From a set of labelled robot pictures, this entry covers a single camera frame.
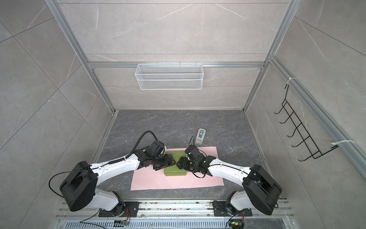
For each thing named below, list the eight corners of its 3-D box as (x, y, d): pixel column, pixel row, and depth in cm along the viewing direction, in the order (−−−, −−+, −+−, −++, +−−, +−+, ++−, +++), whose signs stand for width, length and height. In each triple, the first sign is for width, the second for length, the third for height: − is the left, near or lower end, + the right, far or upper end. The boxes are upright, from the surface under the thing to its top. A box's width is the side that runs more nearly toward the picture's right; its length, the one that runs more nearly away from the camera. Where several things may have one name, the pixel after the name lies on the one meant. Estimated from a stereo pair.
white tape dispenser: (194, 143, 102) (195, 139, 98) (198, 131, 109) (199, 127, 105) (201, 145, 101) (202, 141, 97) (205, 133, 108) (206, 129, 103)
